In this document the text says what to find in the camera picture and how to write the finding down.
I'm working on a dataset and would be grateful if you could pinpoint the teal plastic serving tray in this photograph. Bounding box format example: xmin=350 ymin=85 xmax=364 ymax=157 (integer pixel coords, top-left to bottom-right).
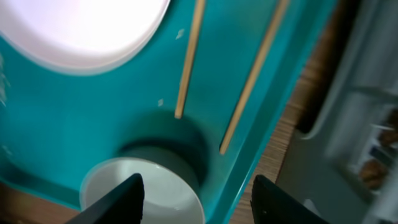
xmin=1 ymin=1 xmax=336 ymax=223

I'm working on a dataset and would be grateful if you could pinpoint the grey round bowl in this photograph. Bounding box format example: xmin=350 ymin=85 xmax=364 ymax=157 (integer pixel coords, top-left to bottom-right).
xmin=80 ymin=147 xmax=206 ymax=224

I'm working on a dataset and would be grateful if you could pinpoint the large white round plate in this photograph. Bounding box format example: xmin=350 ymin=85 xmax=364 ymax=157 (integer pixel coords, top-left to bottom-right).
xmin=1 ymin=0 xmax=170 ymax=76

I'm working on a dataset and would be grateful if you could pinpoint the wooden chopstick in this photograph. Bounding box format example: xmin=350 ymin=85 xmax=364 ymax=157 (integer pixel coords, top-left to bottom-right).
xmin=219 ymin=0 xmax=290 ymax=155
xmin=174 ymin=0 xmax=206 ymax=119

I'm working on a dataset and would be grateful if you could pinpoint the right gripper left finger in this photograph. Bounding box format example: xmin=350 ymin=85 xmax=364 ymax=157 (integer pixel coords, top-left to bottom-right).
xmin=67 ymin=173 xmax=145 ymax=224

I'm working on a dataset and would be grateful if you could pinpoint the grey plastic dishwasher rack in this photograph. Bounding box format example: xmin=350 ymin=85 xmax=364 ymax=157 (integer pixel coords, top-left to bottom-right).
xmin=276 ymin=0 xmax=397 ymax=223

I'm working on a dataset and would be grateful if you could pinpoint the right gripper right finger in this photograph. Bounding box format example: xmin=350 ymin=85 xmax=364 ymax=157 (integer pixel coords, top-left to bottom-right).
xmin=251 ymin=175 xmax=328 ymax=224

